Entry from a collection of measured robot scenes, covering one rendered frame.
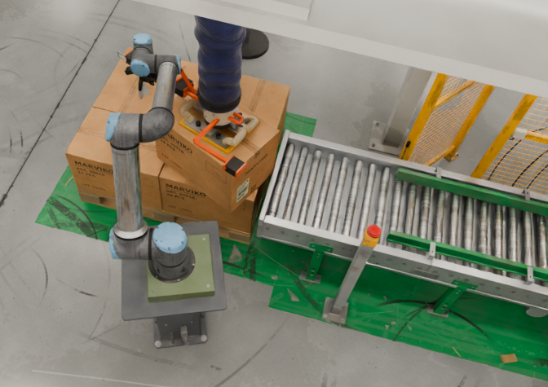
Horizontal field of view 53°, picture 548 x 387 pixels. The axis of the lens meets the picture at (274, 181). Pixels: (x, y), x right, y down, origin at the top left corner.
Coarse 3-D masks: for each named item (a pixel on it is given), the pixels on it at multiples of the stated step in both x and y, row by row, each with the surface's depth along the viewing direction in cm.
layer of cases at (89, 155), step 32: (128, 64) 382; (192, 64) 388; (128, 96) 365; (256, 96) 376; (288, 96) 387; (96, 128) 348; (96, 160) 334; (160, 160) 339; (96, 192) 366; (160, 192) 346; (192, 192) 337; (256, 192) 332; (224, 224) 359
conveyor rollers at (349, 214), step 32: (288, 160) 347; (320, 192) 336; (352, 192) 338; (384, 192) 340; (416, 192) 343; (480, 224) 334; (512, 224) 335; (544, 224) 337; (512, 256) 323; (544, 256) 324
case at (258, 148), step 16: (176, 96) 314; (176, 112) 307; (192, 112) 309; (176, 128) 301; (256, 128) 306; (272, 128) 307; (160, 144) 323; (176, 144) 309; (192, 144) 296; (208, 144) 297; (240, 144) 299; (256, 144) 300; (272, 144) 310; (176, 160) 322; (192, 160) 308; (208, 160) 296; (256, 160) 303; (272, 160) 325; (192, 176) 322; (208, 176) 308; (224, 176) 295; (240, 176) 298; (256, 176) 318; (208, 192) 322; (224, 192) 308; (240, 192) 312; (224, 208) 320
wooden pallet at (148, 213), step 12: (84, 192) 369; (264, 192) 395; (108, 204) 377; (144, 216) 376; (156, 216) 372; (168, 216) 368; (180, 216) 364; (228, 228) 362; (252, 228) 363; (240, 240) 371
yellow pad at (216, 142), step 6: (192, 114) 306; (186, 120) 302; (198, 120) 303; (186, 126) 300; (192, 126) 300; (198, 126) 300; (192, 132) 299; (198, 132) 299; (216, 132) 299; (222, 132) 300; (204, 138) 297; (210, 138) 296; (216, 138) 296; (222, 138) 297; (216, 144) 295; (222, 144) 295; (222, 150) 294; (228, 150) 293
